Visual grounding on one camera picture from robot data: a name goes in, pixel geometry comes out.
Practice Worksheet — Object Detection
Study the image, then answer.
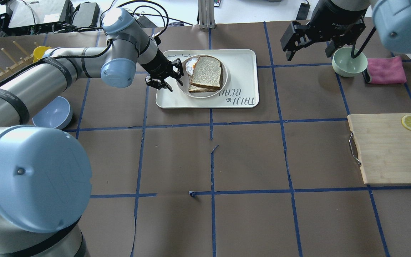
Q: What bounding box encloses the pink cloth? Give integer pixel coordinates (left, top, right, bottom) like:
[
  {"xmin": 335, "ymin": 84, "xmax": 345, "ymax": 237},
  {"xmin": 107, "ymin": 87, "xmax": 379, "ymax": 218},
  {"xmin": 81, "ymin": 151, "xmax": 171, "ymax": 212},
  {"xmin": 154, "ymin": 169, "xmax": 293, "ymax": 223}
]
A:
[{"xmin": 362, "ymin": 56, "xmax": 407, "ymax": 85}]

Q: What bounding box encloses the wooden cutting board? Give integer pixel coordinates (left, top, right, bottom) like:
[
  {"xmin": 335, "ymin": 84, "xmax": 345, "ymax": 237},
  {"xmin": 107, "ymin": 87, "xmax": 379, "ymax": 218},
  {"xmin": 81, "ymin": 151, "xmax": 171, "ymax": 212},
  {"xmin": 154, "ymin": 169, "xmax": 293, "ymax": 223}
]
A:
[{"xmin": 347, "ymin": 113, "xmax": 411, "ymax": 185}]

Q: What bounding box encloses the cream round plate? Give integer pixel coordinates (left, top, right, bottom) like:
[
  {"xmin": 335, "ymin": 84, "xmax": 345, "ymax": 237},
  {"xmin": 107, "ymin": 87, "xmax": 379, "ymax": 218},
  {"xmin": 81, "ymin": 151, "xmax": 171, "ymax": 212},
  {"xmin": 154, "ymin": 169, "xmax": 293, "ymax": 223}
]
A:
[{"xmin": 176, "ymin": 54, "xmax": 229, "ymax": 99}]

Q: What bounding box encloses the black electronics box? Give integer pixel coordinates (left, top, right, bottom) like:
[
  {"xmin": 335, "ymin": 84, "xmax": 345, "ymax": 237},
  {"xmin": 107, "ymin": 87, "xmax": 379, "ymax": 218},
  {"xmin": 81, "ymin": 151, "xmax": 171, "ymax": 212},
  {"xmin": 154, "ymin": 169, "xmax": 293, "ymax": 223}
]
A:
[{"xmin": 8, "ymin": 0, "xmax": 73, "ymax": 29}]

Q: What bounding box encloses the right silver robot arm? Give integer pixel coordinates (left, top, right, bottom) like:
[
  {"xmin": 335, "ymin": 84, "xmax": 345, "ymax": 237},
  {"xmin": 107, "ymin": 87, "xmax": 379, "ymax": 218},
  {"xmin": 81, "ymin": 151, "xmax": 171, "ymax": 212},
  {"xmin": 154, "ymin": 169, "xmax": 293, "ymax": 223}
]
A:
[{"xmin": 280, "ymin": 0, "xmax": 411, "ymax": 61}]

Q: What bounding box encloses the bread slice on plate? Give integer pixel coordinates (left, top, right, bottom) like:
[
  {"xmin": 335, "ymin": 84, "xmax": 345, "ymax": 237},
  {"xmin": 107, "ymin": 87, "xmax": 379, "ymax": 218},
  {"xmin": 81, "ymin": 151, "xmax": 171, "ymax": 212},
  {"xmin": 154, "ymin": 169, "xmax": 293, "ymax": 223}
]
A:
[{"xmin": 188, "ymin": 85, "xmax": 219, "ymax": 93}]

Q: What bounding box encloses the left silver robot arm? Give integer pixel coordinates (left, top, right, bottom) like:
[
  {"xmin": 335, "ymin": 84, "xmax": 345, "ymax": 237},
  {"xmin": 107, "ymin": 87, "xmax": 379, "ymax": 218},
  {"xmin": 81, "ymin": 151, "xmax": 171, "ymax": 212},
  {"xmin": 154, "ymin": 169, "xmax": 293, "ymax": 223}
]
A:
[{"xmin": 0, "ymin": 7, "xmax": 184, "ymax": 257}]

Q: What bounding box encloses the bread slice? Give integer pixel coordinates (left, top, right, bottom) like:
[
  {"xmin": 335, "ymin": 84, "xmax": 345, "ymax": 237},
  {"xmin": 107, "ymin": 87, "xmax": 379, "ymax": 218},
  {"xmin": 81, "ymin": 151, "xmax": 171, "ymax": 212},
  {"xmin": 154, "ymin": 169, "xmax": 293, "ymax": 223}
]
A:
[
  {"xmin": 190, "ymin": 56, "xmax": 223, "ymax": 91},
  {"xmin": 188, "ymin": 85, "xmax": 219, "ymax": 93}
]

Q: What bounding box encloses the black power adapter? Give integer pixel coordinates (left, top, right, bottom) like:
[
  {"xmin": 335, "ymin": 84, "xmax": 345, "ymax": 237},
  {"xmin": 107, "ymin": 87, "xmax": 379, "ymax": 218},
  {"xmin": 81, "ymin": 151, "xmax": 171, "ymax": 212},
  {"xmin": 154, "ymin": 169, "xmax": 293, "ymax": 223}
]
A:
[{"xmin": 295, "ymin": 1, "xmax": 310, "ymax": 20}]

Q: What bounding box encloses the yellow cup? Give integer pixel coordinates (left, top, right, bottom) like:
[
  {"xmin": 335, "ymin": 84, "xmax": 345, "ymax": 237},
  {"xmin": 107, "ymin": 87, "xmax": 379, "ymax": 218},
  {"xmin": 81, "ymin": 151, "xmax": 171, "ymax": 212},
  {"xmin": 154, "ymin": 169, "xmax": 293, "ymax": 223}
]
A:
[{"xmin": 33, "ymin": 46, "xmax": 52, "ymax": 63}]

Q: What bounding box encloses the wooden rack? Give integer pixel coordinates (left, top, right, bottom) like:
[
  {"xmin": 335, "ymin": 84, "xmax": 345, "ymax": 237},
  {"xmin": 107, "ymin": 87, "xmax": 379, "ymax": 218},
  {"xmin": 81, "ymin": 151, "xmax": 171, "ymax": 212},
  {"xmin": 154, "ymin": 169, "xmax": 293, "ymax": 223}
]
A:
[{"xmin": 0, "ymin": 38, "xmax": 41, "ymax": 81}]

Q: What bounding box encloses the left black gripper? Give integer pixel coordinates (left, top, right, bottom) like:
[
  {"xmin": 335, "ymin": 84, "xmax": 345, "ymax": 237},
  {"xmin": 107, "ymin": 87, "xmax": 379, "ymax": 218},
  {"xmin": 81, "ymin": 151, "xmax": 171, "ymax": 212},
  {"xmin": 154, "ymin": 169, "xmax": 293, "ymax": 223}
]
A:
[{"xmin": 139, "ymin": 50, "xmax": 184, "ymax": 92}]

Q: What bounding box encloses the green bowl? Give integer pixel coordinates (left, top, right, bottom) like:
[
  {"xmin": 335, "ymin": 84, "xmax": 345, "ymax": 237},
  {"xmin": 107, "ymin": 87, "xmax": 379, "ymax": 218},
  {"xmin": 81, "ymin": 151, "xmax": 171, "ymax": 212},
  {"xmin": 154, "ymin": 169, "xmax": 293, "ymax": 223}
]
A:
[{"xmin": 332, "ymin": 47, "xmax": 368, "ymax": 77}]

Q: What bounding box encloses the black cable bundle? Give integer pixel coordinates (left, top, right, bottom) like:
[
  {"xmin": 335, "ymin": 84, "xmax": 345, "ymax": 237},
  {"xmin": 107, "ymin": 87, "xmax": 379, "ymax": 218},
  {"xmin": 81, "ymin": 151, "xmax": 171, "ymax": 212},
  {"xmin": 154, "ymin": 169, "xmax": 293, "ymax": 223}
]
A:
[{"xmin": 113, "ymin": 0, "xmax": 195, "ymax": 30}]

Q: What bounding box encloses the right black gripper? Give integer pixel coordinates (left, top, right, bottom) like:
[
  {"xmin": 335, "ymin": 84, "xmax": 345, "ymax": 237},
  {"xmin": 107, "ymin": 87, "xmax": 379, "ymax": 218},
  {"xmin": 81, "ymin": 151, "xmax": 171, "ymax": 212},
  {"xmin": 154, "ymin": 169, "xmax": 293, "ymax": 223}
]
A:
[{"xmin": 280, "ymin": 0, "xmax": 366, "ymax": 61}]

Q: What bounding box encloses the cream bear tray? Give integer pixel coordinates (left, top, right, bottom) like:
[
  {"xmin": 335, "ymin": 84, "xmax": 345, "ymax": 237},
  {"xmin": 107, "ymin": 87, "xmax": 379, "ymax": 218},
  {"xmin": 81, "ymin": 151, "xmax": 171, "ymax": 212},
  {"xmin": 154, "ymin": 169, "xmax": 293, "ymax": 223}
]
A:
[{"xmin": 156, "ymin": 49, "xmax": 259, "ymax": 109}]

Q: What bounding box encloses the blue bowl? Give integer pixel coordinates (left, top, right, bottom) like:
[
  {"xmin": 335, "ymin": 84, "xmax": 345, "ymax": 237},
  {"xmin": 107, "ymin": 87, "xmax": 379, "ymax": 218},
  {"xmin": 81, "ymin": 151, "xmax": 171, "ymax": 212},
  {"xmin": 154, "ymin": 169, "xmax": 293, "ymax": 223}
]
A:
[{"xmin": 32, "ymin": 96, "xmax": 73, "ymax": 130}]

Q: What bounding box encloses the fried egg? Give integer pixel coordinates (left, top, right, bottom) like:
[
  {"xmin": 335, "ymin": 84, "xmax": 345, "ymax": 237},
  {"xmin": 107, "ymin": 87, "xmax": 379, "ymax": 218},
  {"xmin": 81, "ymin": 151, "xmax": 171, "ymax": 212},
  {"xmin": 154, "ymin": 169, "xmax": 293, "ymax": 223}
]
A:
[{"xmin": 185, "ymin": 57, "xmax": 199, "ymax": 77}]

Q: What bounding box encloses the aluminium frame post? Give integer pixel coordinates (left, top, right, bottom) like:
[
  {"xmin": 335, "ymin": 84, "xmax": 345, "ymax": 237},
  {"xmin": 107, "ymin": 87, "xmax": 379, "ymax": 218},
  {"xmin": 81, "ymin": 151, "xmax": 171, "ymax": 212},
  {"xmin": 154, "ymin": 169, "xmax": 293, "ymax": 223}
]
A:
[{"xmin": 198, "ymin": 0, "xmax": 216, "ymax": 29}]

